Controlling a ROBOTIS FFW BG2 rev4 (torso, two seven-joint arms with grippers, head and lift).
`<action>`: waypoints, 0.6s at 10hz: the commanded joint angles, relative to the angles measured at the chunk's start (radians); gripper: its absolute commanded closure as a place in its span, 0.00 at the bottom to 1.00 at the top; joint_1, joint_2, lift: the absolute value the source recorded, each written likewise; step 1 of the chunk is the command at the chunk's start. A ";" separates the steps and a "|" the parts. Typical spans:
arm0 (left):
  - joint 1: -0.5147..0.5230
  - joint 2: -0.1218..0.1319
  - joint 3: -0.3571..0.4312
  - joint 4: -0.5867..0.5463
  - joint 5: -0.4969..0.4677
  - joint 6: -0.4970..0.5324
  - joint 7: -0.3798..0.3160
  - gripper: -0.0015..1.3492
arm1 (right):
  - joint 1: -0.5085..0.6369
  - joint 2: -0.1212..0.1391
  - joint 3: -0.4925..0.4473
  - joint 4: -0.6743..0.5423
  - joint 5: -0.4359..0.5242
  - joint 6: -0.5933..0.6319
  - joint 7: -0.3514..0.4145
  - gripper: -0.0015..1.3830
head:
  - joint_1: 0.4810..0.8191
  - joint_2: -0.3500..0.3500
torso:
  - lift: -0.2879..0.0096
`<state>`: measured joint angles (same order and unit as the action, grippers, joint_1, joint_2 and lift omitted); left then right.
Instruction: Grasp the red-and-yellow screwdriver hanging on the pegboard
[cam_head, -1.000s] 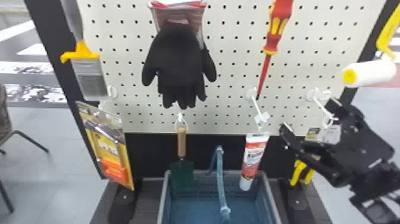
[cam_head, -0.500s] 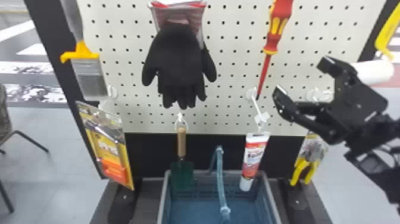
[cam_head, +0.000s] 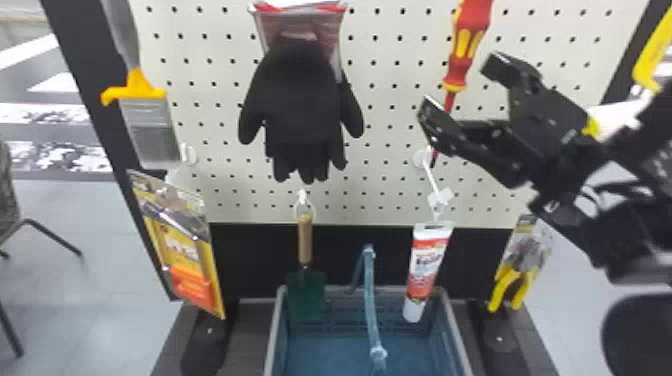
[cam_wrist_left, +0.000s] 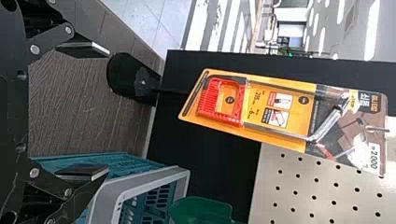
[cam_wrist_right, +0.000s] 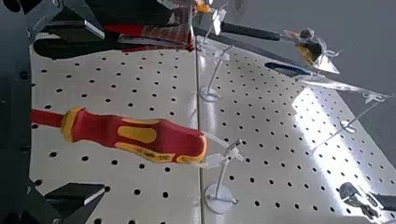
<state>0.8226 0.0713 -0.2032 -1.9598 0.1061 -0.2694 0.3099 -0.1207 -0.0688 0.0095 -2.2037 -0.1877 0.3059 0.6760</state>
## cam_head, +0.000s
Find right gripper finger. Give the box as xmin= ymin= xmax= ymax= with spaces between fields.
xmin=416 ymin=95 xmax=527 ymax=189
xmin=479 ymin=50 xmax=546 ymax=107

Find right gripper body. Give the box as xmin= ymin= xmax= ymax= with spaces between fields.
xmin=503 ymin=88 xmax=606 ymax=196

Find red and yellow screwdriver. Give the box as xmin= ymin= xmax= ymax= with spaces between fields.
xmin=429 ymin=0 xmax=496 ymax=169

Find white pegboard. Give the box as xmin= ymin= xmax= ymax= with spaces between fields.
xmin=40 ymin=0 xmax=672 ymax=376

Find yellow pliers on card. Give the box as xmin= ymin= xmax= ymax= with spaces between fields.
xmin=486 ymin=213 xmax=556 ymax=315

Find yellow and white hand tool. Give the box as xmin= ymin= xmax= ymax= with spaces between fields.
xmin=581 ymin=4 xmax=672 ymax=145

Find white and red tube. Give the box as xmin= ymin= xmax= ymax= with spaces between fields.
xmin=400 ymin=220 xmax=456 ymax=325

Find black gloves on red card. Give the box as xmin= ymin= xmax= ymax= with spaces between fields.
xmin=237 ymin=0 xmax=366 ymax=185

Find blue basket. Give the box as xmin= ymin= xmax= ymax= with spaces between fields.
xmin=263 ymin=243 xmax=474 ymax=376

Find yellow tool packet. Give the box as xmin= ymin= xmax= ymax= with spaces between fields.
xmin=125 ymin=168 xmax=227 ymax=321

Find grey chair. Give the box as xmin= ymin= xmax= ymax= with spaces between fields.
xmin=0 ymin=140 xmax=85 ymax=359

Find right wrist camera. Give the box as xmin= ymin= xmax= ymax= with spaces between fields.
xmin=529 ymin=180 xmax=672 ymax=288

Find wooden handled green trowel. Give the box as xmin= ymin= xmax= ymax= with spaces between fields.
xmin=285 ymin=202 xmax=328 ymax=323

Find yellow handled paint brush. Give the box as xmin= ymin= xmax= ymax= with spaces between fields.
xmin=99 ymin=0 xmax=183 ymax=170

